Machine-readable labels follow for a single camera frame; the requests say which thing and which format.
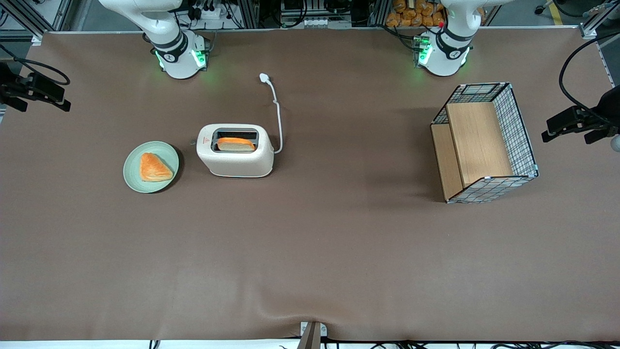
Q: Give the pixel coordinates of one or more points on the aluminium frame profile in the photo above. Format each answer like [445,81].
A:
[26,22]
[593,22]

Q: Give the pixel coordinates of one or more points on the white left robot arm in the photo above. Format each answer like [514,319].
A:
[445,53]

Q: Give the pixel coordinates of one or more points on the toast slice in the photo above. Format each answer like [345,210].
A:
[236,144]

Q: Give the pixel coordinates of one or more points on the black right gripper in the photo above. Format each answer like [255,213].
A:
[6,81]

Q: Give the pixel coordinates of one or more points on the pale green round plate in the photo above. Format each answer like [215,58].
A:
[133,172]

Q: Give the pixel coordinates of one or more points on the bag of bread rolls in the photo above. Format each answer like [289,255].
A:
[411,14]

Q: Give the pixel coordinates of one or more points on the triangular golden pastry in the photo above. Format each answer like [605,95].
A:
[154,168]

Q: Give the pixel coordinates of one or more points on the white power strip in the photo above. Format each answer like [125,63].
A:
[208,12]

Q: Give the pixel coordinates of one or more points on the cream two-slot toaster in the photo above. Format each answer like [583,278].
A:
[237,162]

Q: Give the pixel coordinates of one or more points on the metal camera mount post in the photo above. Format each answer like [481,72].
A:
[312,337]

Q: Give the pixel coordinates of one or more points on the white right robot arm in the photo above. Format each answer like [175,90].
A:
[179,58]

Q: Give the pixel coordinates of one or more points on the brown table cloth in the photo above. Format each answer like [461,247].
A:
[310,252]

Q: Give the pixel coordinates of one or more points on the light wooden shelf insert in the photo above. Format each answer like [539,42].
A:
[479,140]

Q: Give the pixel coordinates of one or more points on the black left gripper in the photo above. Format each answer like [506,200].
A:
[606,109]

